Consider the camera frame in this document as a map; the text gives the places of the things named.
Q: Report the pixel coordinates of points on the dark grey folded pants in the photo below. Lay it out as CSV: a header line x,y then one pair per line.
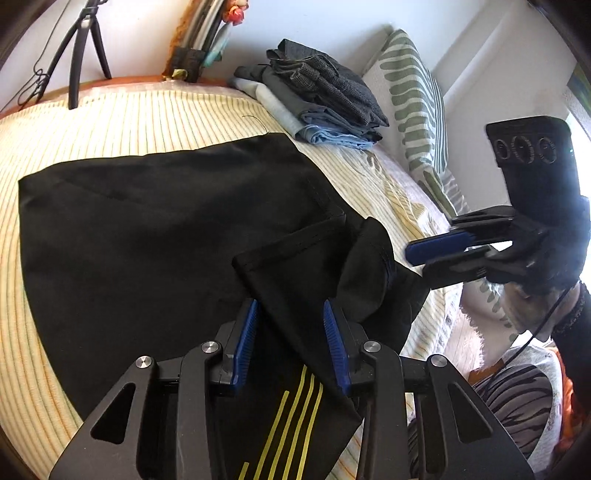
x,y
337,87

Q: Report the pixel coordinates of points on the person's right forearm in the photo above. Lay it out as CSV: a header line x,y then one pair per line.
x,y
577,323

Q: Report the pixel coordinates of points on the wooden stand with ornaments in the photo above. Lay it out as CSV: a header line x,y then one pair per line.
x,y
189,55

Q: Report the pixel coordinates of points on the person's grey striped clothing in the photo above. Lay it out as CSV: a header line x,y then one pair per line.
x,y
517,406

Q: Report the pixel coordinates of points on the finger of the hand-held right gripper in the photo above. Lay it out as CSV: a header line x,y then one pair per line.
x,y
461,272
438,247

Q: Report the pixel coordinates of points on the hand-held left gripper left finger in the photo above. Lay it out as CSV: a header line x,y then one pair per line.
x,y
242,350

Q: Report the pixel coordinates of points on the green patterned pillow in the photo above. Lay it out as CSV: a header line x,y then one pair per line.
x,y
406,92

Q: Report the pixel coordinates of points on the yellow striped bed cover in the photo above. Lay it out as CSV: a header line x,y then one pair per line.
x,y
46,138

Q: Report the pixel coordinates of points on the light grey folded cloth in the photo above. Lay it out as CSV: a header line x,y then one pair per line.
x,y
272,104

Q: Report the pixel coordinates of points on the black tripod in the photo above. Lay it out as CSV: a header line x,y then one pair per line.
x,y
76,60

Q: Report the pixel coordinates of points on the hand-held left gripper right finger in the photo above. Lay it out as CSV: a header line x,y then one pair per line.
x,y
339,355

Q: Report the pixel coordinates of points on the white green patterned blanket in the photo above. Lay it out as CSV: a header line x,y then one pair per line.
x,y
489,300

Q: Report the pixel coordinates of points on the blue folded jeans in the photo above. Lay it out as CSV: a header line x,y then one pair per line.
x,y
332,137

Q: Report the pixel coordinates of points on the black pants with yellow stripes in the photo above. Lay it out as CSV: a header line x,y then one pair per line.
x,y
138,230

